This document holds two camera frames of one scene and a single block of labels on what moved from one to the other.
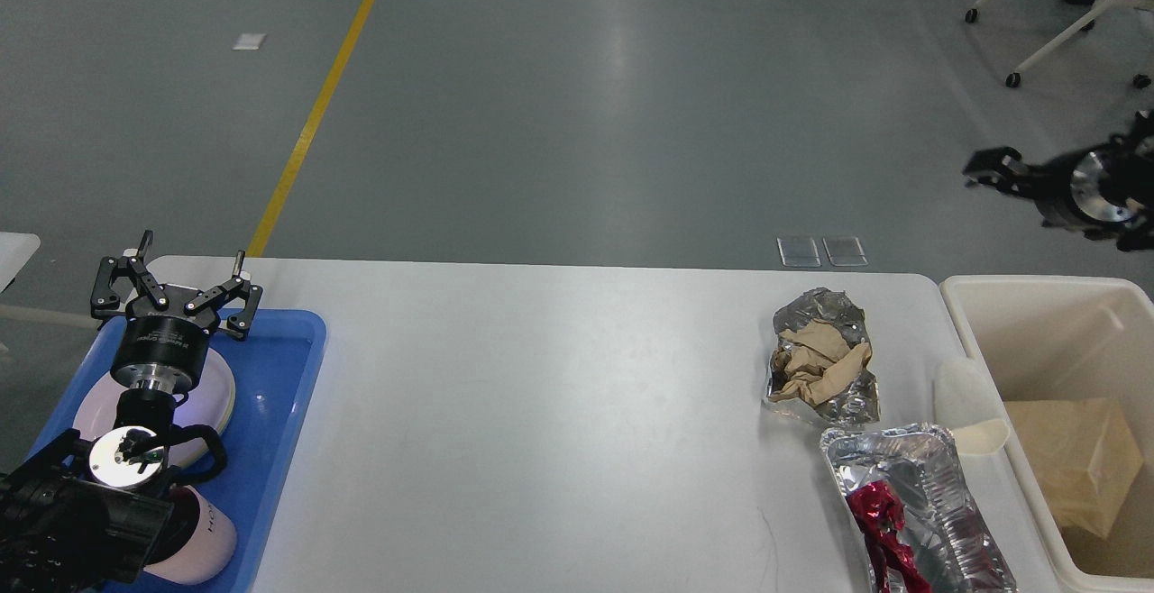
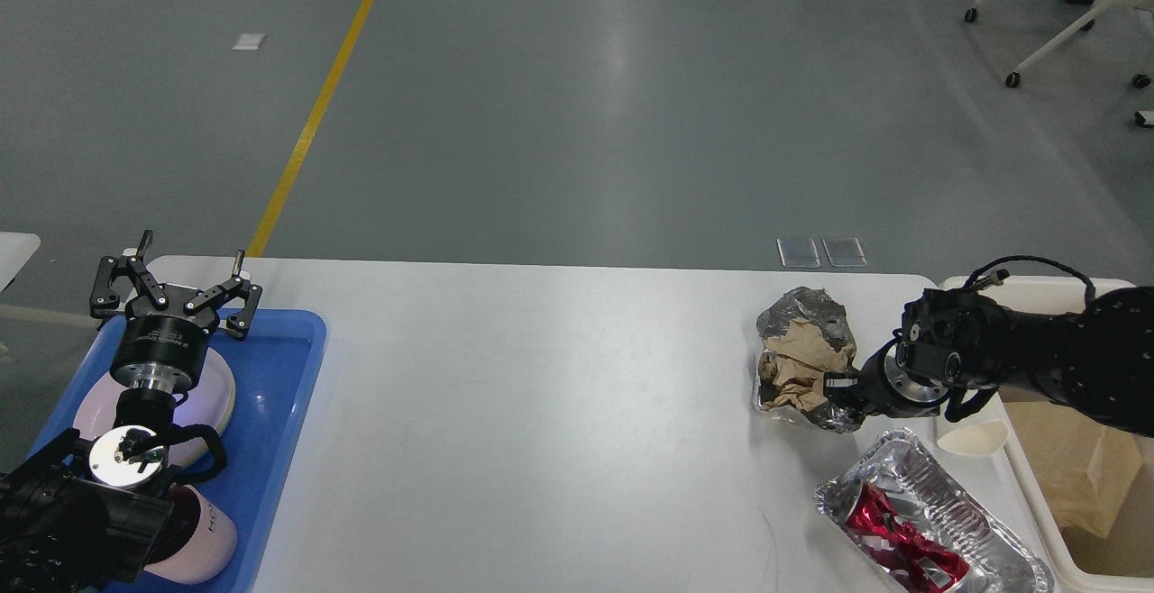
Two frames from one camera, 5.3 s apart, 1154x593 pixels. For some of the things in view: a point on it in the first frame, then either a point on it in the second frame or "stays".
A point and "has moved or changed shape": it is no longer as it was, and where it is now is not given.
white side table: (16, 249) stays
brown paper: (819, 365) has moved or changed shape
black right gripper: (1098, 189) -> (892, 385)
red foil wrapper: (878, 513) has moved or changed shape
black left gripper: (160, 344) stays
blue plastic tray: (275, 370) stays
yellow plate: (216, 391) stays
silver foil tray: (947, 531) has moved or changed shape
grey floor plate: (798, 252) stays
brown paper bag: (1085, 457) stays
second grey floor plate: (845, 251) stays
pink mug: (198, 541) stays
